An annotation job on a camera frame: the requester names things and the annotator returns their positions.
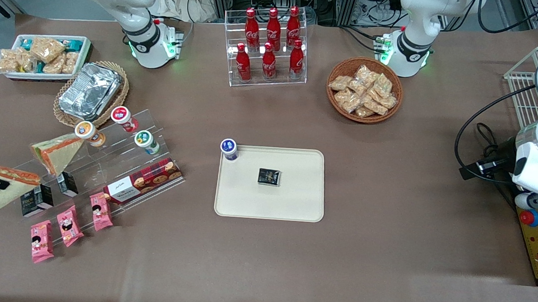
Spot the beige crumpled sheet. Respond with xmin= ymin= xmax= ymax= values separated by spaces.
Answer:
xmin=151 ymin=0 xmax=220 ymax=25

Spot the aluminium foil container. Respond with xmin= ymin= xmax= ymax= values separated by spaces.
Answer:
xmin=57 ymin=61 xmax=123 ymax=123

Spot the small black carton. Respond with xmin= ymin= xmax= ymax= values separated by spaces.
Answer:
xmin=55 ymin=171 xmax=80 ymax=198
xmin=257 ymin=168 xmax=282 ymax=187
xmin=19 ymin=182 xmax=56 ymax=219

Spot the small bottle blue lid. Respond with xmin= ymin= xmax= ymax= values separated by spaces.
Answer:
xmin=220 ymin=138 xmax=240 ymax=162

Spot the oval wicker basket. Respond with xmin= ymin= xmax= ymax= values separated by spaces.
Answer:
xmin=52 ymin=58 xmax=132 ymax=131

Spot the small bottle green lid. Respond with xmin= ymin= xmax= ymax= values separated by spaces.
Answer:
xmin=133 ymin=130 xmax=162 ymax=156

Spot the white wire rack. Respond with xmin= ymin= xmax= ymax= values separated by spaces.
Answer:
xmin=500 ymin=43 xmax=538 ymax=130

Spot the white rectangular bin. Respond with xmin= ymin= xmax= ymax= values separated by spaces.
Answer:
xmin=5 ymin=32 xmax=92 ymax=85

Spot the red Coca-Cola bottle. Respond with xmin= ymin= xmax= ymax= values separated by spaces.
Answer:
xmin=234 ymin=43 xmax=254 ymax=83
xmin=260 ymin=42 xmax=278 ymax=81
xmin=288 ymin=39 xmax=306 ymax=80
xmin=243 ymin=8 xmax=262 ymax=52
xmin=284 ymin=6 xmax=303 ymax=52
xmin=265 ymin=7 xmax=284 ymax=53

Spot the small bottle red lid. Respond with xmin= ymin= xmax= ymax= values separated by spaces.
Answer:
xmin=110 ymin=105 xmax=140 ymax=134

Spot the pink snack packet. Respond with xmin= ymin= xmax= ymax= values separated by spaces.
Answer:
xmin=28 ymin=219 xmax=57 ymax=265
xmin=54 ymin=204 xmax=87 ymax=249
xmin=87 ymin=191 xmax=116 ymax=233

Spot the small bottle orange lid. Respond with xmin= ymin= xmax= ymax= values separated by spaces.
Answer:
xmin=73 ymin=120 xmax=108 ymax=148

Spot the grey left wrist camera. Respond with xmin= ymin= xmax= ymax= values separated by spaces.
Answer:
xmin=513 ymin=191 xmax=538 ymax=211

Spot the brown table cover sheet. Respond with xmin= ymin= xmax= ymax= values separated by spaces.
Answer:
xmin=0 ymin=0 xmax=538 ymax=302

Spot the red plaid cookie box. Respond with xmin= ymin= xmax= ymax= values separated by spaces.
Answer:
xmin=102 ymin=154 xmax=185 ymax=210

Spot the black power cable with plug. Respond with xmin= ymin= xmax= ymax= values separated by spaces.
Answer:
xmin=471 ymin=122 xmax=523 ymax=209

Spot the cream plastic tray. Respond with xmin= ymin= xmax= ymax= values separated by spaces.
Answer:
xmin=214 ymin=142 xmax=329 ymax=224

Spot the clear acrylic stepped stand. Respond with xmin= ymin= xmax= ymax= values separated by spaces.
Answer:
xmin=6 ymin=99 xmax=190 ymax=242

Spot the round wicker basket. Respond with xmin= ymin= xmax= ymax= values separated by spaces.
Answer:
xmin=324 ymin=55 xmax=406 ymax=127

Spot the triangular sandwich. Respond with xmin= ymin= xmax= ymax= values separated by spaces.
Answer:
xmin=0 ymin=165 xmax=43 ymax=221
xmin=28 ymin=130 xmax=85 ymax=178

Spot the teal edged cracker packet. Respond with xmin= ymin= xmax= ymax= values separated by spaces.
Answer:
xmin=29 ymin=36 xmax=67 ymax=65
xmin=19 ymin=51 xmax=39 ymax=74
xmin=43 ymin=53 xmax=67 ymax=76
xmin=0 ymin=48 xmax=26 ymax=76
xmin=62 ymin=52 xmax=80 ymax=75

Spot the clear acrylic bottle rack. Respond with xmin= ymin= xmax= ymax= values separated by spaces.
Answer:
xmin=220 ymin=6 xmax=312 ymax=93

